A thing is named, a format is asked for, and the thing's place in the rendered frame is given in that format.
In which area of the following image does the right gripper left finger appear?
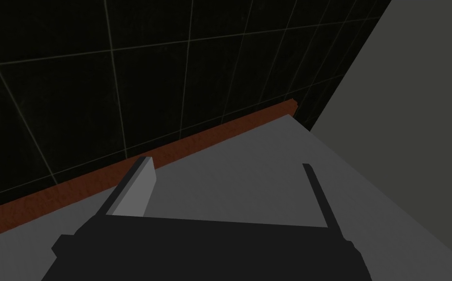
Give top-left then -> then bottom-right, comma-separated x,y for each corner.
96,156 -> 157,218

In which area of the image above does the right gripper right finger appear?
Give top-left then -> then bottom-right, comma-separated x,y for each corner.
302,163 -> 344,240

